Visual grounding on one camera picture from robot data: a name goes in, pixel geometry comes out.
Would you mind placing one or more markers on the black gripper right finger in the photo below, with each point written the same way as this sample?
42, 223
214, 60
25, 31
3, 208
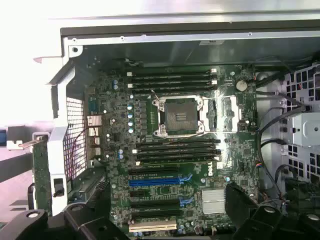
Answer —
240, 200

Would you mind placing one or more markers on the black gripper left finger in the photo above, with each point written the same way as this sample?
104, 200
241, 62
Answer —
82, 220

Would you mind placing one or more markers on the silver chipset heatsink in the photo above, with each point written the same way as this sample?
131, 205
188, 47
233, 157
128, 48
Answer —
213, 201

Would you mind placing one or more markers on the green motherboard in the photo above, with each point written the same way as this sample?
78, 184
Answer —
225, 155

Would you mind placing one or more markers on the short black expansion slot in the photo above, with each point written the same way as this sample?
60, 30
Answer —
137, 194

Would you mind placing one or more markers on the white expansion slot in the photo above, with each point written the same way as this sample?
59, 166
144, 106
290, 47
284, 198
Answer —
152, 227

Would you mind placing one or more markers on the black RAM slot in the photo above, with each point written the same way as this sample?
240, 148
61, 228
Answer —
172, 90
175, 142
172, 79
172, 85
172, 74
175, 149
175, 156

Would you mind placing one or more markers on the blue expansion slot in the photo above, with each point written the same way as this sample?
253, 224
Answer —
155, 182

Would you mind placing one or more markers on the metal socket cover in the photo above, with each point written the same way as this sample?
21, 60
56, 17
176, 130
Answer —
233, 112

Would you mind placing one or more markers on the grey metal disk cage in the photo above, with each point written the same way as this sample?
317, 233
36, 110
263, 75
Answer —
305, 130

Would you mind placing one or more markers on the metal rear port block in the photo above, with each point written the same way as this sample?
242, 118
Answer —
95, 125

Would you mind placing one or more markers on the CPU socket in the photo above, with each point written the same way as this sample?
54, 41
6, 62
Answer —
178, 115

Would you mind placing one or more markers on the round coin battery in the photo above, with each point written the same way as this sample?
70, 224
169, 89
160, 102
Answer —
241, 85

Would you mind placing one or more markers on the hard disk with blue caddy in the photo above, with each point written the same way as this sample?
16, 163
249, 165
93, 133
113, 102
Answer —
2, 136

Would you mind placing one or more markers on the thin metal locking lever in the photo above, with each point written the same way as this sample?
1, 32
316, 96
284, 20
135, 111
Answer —
155, 95

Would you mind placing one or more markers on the black open PC case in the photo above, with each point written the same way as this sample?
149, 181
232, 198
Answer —
160, 50

